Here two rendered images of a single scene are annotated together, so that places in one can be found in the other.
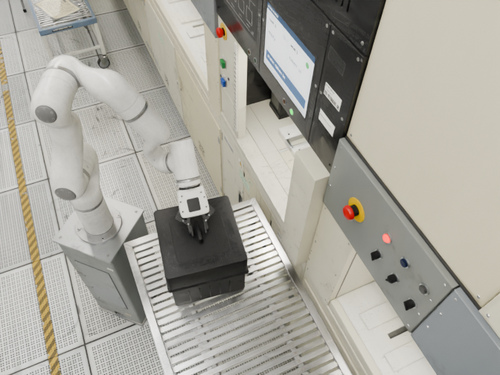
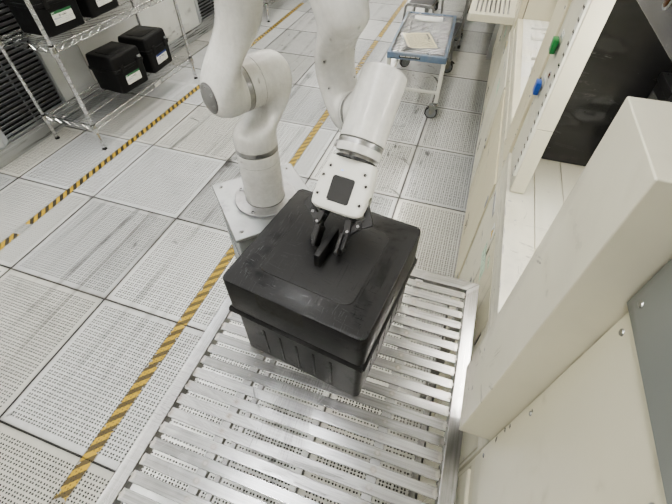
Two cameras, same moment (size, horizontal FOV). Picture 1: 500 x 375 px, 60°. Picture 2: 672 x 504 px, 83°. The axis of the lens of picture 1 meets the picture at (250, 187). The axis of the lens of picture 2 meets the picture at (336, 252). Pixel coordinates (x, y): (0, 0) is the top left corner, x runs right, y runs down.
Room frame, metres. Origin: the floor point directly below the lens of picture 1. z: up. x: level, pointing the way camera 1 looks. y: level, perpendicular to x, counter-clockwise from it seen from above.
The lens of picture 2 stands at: (0.46, -0.17, 1.56)
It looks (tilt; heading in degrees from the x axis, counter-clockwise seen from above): 49 degrees down; 45
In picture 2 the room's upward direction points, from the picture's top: straight up
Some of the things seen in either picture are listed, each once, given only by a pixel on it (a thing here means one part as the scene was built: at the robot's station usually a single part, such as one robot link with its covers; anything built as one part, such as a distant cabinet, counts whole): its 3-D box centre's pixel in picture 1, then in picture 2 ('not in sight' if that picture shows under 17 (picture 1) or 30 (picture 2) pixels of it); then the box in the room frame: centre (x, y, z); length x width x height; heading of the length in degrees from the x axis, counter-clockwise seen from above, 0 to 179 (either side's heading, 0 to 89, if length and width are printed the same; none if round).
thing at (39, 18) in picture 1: (65, 19); (422, 61); (3.24, 1.59, 0.24); 0.97 x 0.52 x 0.48; 29
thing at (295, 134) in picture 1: (308, 138); not in sight; (1.39, -0.26, 0.89); 0.22 x 0.21 x 0.04; 116
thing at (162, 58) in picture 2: not in sight; (146, 48); (1.71, 3.23, 0.31); 0.30 x 0.28 x 0.26; 30
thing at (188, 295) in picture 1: (202, 256); (328, 300); (0.79, 0.17, 0.85); 0.28 x 0.28 x 0.17; 18
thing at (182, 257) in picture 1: (199, 239); (327, 263); (0.79, 0.17, 0.98); 0.29 x 0.29 x 0.13; 18
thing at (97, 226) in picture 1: (93, 212); (261, 174); (0.96, 0.64, 0.85); 0.19 x 0.19 x 0.18
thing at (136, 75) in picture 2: not in sight; (118, 67); (1.40, 3.06, 0.31); 0.30 x 0.28 x 0.26; 22
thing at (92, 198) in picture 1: (80, 174); (259, 102); (0.99, 0.64, 1.07); 0.19 x 0.12 x 0.24; 0
